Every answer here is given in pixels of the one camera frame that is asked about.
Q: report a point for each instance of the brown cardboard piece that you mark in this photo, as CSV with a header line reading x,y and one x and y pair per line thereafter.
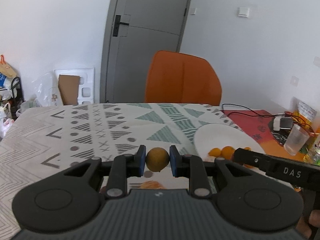
x,y
69,89

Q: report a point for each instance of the white charger adapter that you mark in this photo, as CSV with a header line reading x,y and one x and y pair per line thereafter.
x,y
282,123

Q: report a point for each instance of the red orange mat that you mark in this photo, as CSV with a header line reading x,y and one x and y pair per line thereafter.
x,y
257,127

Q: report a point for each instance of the brown-green round fruit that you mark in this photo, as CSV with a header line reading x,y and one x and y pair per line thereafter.
x,y
157,159

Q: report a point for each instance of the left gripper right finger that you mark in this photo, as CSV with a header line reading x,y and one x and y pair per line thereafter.
x,y
190,167

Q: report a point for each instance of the patterned tablecloth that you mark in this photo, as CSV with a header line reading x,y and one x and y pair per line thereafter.
x,y
47,140

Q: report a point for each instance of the clear plastic cup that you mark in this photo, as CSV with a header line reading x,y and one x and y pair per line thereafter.
x,y
298,136

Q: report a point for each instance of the peeled pomelo piece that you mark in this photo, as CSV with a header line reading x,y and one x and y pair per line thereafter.
x,y
209,159

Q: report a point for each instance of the black door handle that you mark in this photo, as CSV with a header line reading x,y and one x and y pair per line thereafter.
x,y
117,23

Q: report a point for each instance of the grey door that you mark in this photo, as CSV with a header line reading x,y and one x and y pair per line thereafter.
x,y
154,25

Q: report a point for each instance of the white wall switch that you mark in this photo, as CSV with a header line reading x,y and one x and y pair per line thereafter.
x,y
243,12

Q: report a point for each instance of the white foam board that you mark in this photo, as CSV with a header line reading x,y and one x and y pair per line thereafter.
x,y
86,86

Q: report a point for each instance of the white bowl plate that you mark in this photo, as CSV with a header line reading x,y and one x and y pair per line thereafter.
x,y
218,135

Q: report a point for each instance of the brown paper bag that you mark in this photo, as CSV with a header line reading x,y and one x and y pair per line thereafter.
x,y
6,68

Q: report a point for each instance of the orange chair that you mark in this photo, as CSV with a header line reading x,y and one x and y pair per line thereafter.
x,y
181,78

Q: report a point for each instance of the yellow snack package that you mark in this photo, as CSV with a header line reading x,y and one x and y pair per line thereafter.
x,y
306,115

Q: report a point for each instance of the large orange in plate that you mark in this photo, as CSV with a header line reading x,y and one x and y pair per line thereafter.
x,y
227,152

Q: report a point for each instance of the black storage rack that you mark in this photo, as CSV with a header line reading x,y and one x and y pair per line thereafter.
x,y
11,95

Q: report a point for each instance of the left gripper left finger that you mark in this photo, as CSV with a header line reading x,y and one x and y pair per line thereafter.
x,y
120,169

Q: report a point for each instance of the small yellow citrus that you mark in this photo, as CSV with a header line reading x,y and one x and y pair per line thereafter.
x,y
214,152

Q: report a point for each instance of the large orange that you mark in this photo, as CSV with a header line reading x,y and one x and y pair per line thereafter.
x,y
154,185
227,152

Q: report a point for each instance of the person's right hand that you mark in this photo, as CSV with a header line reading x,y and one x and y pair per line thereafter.
x,y
303,227

